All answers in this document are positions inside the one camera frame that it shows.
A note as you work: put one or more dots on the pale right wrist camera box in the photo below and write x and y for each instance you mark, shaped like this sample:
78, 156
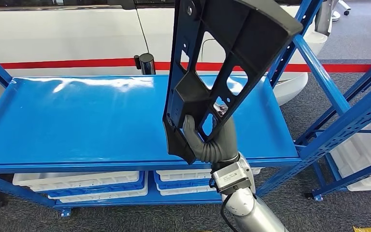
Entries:
232, 176

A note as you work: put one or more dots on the black barrier post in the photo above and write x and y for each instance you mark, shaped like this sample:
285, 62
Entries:
147, 64

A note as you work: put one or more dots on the white wheeled stand base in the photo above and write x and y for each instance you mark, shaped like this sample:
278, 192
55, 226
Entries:
336, 14

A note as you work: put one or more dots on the blue metal shelf rack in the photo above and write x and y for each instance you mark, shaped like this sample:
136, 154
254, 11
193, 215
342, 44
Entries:
44, 128
348, 179

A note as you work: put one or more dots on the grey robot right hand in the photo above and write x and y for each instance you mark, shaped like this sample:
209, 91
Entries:
228, 141

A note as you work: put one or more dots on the black plastic car part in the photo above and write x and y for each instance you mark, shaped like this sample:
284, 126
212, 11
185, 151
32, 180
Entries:
252, 25

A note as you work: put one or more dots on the white car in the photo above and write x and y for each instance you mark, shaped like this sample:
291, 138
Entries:
76, 38

